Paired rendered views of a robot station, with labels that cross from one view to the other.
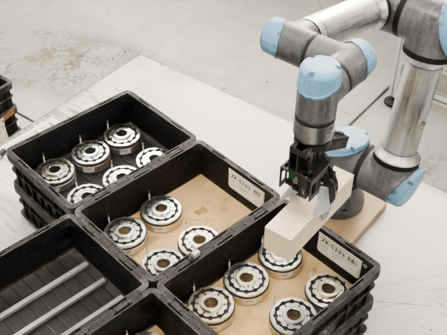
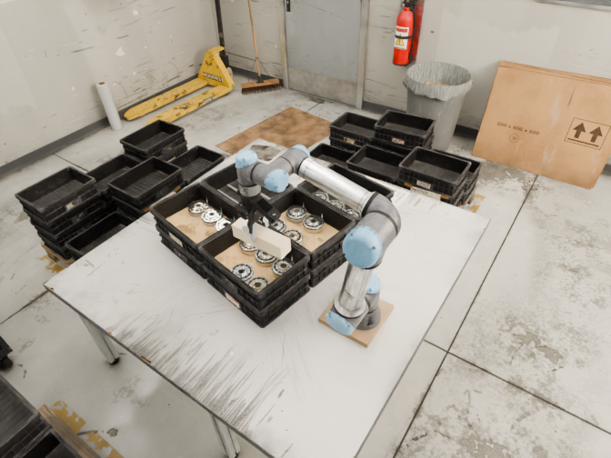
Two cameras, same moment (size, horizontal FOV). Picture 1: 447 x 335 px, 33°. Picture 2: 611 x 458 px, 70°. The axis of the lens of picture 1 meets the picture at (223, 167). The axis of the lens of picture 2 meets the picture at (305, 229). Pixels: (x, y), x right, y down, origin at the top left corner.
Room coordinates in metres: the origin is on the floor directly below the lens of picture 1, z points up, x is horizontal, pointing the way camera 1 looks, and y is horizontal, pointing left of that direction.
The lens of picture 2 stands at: (1.28, -1.43, 2.21)
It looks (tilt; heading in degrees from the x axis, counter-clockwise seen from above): 41 degrees down; 89
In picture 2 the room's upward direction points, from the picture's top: 2 degrees counter-clockwise
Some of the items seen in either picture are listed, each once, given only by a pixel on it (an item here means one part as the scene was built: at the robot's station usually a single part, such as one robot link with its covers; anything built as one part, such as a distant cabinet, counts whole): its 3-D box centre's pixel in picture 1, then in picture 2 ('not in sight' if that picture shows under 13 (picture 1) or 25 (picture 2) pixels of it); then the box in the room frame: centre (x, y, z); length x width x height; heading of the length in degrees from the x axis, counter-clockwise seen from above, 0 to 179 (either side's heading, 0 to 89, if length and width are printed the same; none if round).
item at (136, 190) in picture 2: not in sight; (153, 202); (0.26, 1.01, 0.37); 0.40 x 0.30 x 0.45; 53
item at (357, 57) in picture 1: (340, 64); (273, 174); (1.20, -0.21, 1.39); 0.11 x 0.11 x 0.08; 52
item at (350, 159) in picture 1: (346, 155); (364, 291); (1.52, -0.32, 0.89); 0.13 x 0.12 x 0.14; 52
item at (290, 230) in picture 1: (309, 210); (261, 237); (1.12, -0.18, 1.08); 0.24 x 0.06 x 0.06; 143
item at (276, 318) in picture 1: (293, 316); (241, 272); (1.02, -0.15, 0.86); 0.10 x 0.10 x 0.01
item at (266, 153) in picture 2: not in sight; (262, 151); (1.05, 1.06, 0.71); 0.22 x 0.19 x 0.01; 143
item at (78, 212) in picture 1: (178, 207); (302, 219); (1.29, 0.10, 0.92); 0.40 x 0.30 x 0.02; 134
